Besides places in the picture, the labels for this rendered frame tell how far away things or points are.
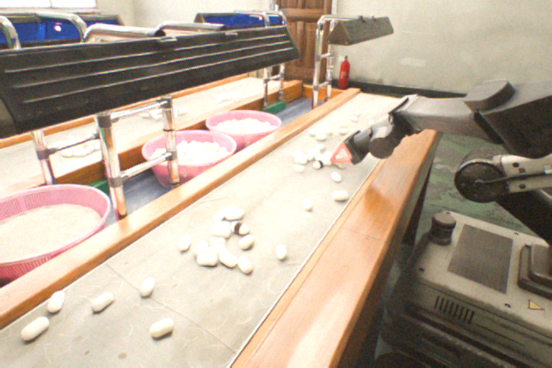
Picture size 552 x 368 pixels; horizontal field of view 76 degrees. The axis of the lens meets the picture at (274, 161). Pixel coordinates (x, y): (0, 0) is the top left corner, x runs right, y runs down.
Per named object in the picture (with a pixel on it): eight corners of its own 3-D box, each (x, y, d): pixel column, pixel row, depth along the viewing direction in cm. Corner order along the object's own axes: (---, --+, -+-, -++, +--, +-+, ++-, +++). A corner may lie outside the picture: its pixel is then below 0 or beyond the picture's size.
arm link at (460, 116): (572, 135, 44) (519, 72, 43) (536, 166, 45) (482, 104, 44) (430, 120, 87) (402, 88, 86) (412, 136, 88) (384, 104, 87)
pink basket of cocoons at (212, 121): (292, 141, 134) (294, 117, 130) (255, 167, 113) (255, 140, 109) (235, 129, 146) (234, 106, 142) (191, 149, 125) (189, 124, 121)
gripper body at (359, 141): (341, 144, 90) (365, 130, 86) (353, 132, 98) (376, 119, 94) (355, 164, 90) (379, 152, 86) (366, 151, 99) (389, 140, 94)
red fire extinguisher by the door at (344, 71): (348, 88, 528) (352, 54, 508) (346, 90, 513) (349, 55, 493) (339, 87, 533) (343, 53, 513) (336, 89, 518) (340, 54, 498)
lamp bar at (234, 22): (283, 26, 183) (284, 11, 180) (206, 34, 133) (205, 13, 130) (270, 25, 187) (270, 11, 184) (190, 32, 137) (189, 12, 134)
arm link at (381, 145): (431, 120, 85) (407, 94, 84) (429, 141, 76) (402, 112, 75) (391, 146, 92) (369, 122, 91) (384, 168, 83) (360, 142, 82)
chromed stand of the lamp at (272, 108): (285, 108, 176) (289, 11, 157) (264, 118, 160) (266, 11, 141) (253, 102, 184) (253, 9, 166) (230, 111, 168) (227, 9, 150)
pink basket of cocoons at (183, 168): (245, 160, 117) (245, 133, 114) (223, 201, 93) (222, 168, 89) (168, 154, 121) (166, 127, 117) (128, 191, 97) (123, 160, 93)
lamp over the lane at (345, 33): (393, 34, 159) (396, 16, 156) (349, 46, 109) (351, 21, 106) (375, 33, 162) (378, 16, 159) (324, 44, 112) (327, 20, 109)
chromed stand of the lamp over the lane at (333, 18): (364, 122, 158) (379, 15, 140) (350, 135, 142) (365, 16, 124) (324, 115, 167) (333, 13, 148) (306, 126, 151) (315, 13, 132)
